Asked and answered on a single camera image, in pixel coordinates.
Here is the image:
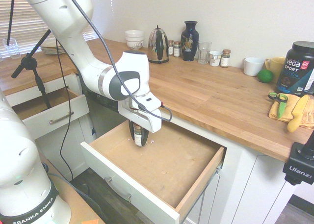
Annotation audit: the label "white ceramic mug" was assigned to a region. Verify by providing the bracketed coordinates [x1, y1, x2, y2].
[243, 57, 265, 77]

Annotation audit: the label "thin black hanging cable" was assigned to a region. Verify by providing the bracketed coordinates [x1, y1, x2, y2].
[55, 37, 74, 182]

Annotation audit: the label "green handled scissors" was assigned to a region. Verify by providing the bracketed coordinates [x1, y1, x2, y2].
[268, 92, 288, 119]

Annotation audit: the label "wide open wooden drawer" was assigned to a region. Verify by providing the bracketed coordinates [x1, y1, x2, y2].
[80, 120, 228, 221]

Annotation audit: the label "spice jar with copper lid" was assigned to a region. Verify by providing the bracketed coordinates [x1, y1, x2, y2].
[220, 49, 232, 68]

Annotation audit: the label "green lime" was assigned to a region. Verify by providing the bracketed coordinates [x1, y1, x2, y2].
[257, 69, 274, 84]

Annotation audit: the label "white cabinet door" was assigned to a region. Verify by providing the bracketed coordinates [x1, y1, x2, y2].
[186, 148, 300, 224]

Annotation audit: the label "silver handle of wide drawer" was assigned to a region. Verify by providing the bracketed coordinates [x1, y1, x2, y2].
[104, 176, 132, 202]

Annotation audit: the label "dark blue floral vase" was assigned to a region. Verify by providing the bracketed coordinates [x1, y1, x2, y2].
[181, 21, 199, 62]

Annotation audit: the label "clear drinking glass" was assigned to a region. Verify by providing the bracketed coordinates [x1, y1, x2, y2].
[197, 41, 212, 65]

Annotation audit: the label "small patterned ceramic cup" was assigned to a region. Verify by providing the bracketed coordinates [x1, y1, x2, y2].
[209, 50, 223, 67]

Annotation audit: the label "black boom tripod stand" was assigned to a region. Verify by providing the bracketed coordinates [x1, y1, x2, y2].
[6, 0, 52, 109]

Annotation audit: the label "black camera clamp stand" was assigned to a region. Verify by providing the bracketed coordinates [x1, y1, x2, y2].
[282, 125, 314, 186]

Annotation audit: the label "silver handle of small drawer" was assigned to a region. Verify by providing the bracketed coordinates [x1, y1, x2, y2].
[49, 111, 75, 125]

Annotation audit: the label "black protein powder tub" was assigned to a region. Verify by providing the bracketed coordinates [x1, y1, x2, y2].
[276, 41, 314, 98]

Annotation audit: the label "small open white drawer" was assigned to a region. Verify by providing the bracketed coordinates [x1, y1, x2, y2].
[11, 86, 90, 140]

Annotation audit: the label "yellow ceramic mug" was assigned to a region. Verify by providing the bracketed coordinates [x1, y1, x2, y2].
[264, 57, 287, 79]

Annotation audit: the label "window blinds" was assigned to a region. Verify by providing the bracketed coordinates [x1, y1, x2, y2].
[0, 0, 116, 53]

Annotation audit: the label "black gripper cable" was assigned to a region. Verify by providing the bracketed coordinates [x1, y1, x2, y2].
[63, 0, 173, 122]

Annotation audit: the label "stainless steel electric kettle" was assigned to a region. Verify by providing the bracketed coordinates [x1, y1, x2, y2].
[147, 25, 170, 64]

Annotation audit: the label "white patterned bowl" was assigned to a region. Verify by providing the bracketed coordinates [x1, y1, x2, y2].
[126, 39, 144, 50]

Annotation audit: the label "yellow folded cloth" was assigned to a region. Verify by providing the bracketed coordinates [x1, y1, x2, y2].
[268, 94, 314, 129]

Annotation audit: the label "plain white bowl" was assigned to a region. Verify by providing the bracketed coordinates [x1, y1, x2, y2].
[124, 29, 145, 42]

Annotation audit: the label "stack of plates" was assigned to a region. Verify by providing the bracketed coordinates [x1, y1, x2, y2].
[40, 39, 67, 55]

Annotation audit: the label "clear ribbed glass tumbler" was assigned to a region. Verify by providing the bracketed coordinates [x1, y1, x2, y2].
[1, 38, 21, 60]

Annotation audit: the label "yellow knife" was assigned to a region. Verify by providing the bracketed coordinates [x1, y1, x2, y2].
[287, 94, 310, 133]

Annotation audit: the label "seasoning jar with copper lid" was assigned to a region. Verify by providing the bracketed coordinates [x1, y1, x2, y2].
[132, 124, 145, 148]

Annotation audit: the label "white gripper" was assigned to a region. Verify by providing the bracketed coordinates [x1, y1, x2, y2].
[117, 101, 164, 147]

